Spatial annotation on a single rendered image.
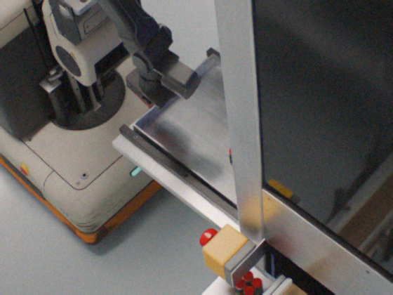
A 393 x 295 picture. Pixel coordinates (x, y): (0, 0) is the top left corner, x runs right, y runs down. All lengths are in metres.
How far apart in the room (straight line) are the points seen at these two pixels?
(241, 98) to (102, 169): 1.38
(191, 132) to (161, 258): 0.91
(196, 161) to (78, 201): 0.78
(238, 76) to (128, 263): 1.60
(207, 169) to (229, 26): 0.73
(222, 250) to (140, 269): 1.17
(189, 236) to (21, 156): 0.60
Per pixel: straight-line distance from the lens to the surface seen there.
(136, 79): 1.72
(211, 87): 1.87
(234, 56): 1.10
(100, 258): 2.68
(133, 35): 1.51
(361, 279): 1.33
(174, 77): 1.58
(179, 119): 1.83
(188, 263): 2.62
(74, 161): 2.55
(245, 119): 1.20
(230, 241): 1.49
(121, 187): 2.51
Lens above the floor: 2.36
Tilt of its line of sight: 56 degrees down
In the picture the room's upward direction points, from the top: 10 degrees counter-clockwise
